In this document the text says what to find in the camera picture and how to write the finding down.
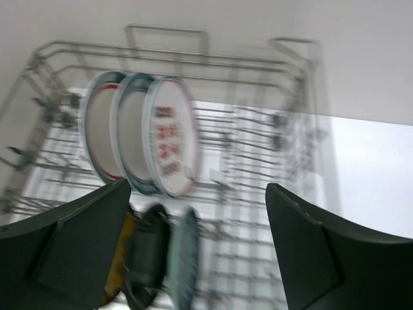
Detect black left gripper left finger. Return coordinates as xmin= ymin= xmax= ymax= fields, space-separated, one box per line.
xmin=1 ymin=180 xmax=131 ymax=309

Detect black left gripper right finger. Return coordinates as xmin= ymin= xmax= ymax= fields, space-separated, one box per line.
xmin=265 ymin=183 xmax=412 ymax=309

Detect yellow patterned plate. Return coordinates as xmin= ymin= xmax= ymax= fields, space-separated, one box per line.
xmin=100 ymin=207 xmax=136 ymax=307

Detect black plate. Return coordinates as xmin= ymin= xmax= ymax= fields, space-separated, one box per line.
xmin=123 ymin=203 xmax=171 ymax=309

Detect blue floral plate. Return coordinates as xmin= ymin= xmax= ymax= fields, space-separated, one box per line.
xmin=167 ymin=207 xmax=200 ymax=309

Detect green red ring plate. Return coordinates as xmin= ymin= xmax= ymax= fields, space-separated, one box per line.
xmin=78 ymin=70 xmax=127 ymax=183

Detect white plate red characters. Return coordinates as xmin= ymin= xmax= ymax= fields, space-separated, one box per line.
xmin=141 ymin=76 xmax=200 ymax=198

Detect grey wire dish rack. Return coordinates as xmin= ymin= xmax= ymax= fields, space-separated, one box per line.
xmin=1 ymin=24 xmax=330 ymax=309

